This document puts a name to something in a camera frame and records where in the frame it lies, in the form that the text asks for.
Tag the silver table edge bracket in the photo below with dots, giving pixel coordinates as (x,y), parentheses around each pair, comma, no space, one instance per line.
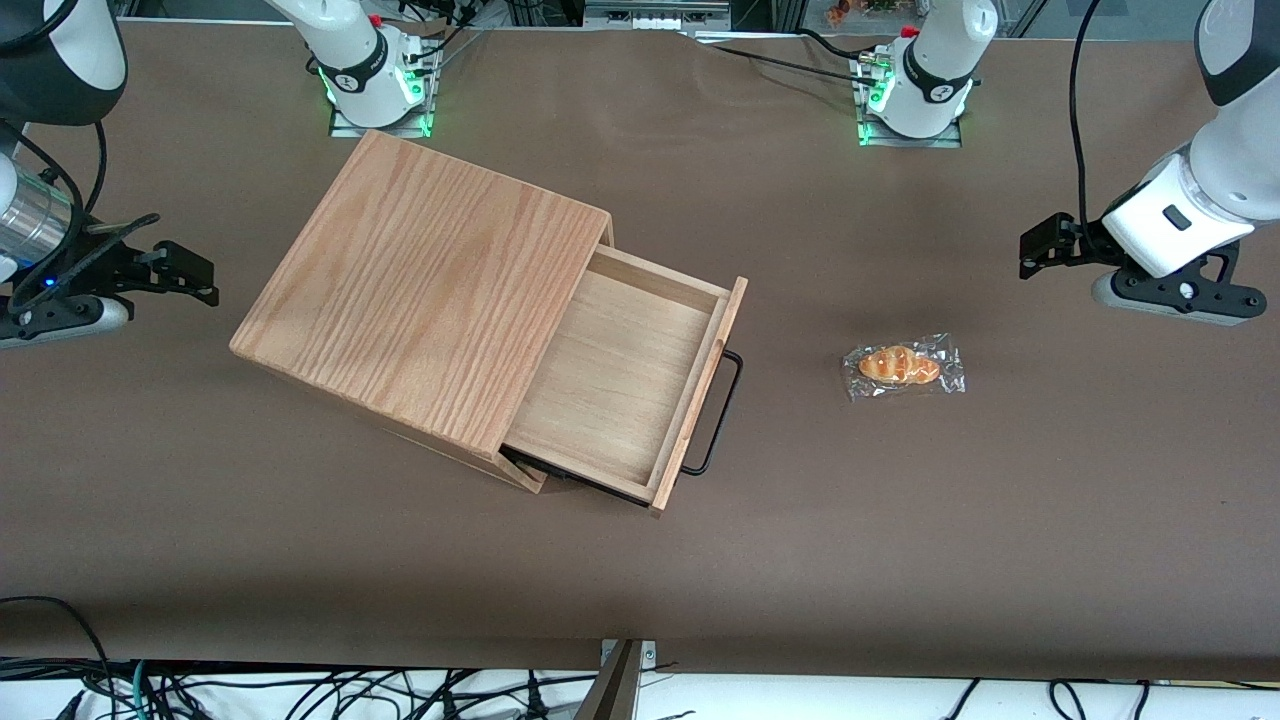
(648,655)

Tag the plastic wrapped bread roll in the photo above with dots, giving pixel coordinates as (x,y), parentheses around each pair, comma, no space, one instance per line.
(900,365)

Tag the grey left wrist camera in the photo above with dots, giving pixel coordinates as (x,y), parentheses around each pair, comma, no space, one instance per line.
(1170,295)

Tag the grey power strip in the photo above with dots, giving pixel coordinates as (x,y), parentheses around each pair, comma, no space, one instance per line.
(650,18)

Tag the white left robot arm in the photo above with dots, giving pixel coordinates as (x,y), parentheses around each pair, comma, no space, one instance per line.
(1245,150)

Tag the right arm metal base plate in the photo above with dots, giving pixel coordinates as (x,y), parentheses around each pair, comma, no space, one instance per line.
(345,128)

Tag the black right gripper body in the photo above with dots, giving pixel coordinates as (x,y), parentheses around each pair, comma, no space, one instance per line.
(108,268)

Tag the dark brown post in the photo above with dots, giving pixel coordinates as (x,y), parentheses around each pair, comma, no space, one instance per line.
(612,690)

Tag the brown table cover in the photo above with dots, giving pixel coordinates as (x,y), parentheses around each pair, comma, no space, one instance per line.
(800,560)

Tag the light wooden drawer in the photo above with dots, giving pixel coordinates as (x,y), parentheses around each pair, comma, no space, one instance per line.
(615,370)

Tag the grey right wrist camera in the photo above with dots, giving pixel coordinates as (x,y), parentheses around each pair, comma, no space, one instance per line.
(60,320)

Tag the orange toy food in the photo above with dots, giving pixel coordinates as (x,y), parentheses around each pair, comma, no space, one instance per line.
(840,12)

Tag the wooden drawer cabinet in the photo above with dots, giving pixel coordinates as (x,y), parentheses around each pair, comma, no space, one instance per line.
(420,280)

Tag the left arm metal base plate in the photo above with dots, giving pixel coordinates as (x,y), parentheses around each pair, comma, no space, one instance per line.
(945,140)

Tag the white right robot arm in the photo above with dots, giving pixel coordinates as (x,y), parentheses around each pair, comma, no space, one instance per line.
(80,50)

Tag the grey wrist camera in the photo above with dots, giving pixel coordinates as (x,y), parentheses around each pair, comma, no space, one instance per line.
(60,320)
(1170,295)

